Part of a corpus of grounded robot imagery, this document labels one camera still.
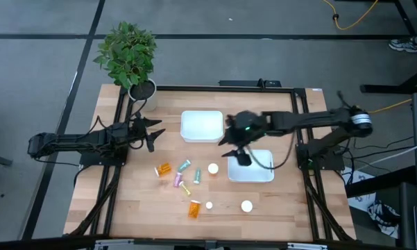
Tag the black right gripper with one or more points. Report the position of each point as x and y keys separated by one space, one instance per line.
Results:
x=246 y=125

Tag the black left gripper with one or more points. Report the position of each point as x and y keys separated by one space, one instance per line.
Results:
x=137 y=130

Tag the orange pill bottle white cap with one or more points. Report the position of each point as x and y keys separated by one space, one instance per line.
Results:
x=194 y=210
x=246 y=206
x=164 y=169
x=213 y=168

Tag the white plastic bin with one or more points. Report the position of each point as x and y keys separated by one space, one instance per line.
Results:
x=201 y=126
x=260 y=175

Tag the pink pill bottle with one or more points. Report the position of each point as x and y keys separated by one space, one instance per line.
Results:
x=178 y=180

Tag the yellow pill bottle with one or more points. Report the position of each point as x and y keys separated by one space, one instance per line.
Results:
x=185 y=189
x=209 y=205

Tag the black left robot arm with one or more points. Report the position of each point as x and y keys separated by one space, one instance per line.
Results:
x=73 y=142

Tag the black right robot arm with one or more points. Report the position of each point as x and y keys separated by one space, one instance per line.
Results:
x=298 y=119

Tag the black bar device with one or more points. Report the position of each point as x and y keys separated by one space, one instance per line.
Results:
x=243 y=83

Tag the green potted plant white pot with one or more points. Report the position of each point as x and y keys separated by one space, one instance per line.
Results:
x=128 y=55

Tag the white printed paper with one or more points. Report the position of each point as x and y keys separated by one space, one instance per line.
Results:
x=362 y=205

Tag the black desk foot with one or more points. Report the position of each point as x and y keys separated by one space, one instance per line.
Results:
x=378 y=182

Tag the black white patterned cloth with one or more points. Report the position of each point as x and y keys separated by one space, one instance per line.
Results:
x=385 y=218

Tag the black equipment box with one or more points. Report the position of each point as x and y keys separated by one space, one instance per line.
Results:
x=407 y=215

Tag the person's shoe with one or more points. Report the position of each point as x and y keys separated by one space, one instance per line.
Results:
x=402 y=45

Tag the black aluminium table frame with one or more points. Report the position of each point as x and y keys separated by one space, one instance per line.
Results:
x=229 y=89

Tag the silver metal bracket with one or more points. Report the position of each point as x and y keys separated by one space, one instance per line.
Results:
x=114 y=244
x=307 y=246

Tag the black desk leg frame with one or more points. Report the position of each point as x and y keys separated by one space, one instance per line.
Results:
x=381 y=89

